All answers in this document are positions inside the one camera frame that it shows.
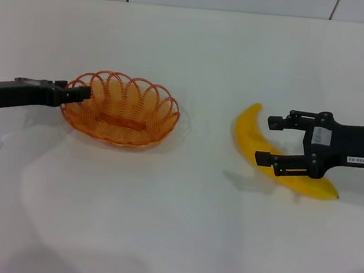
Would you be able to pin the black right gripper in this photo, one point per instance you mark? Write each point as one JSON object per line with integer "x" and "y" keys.
{"x": 355, "y": 143}

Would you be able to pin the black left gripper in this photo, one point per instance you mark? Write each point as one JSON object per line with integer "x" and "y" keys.
{"x": 24, "y": 95}

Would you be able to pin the yellow banana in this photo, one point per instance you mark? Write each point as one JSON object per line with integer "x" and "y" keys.
{"x": 248, "y": 133}

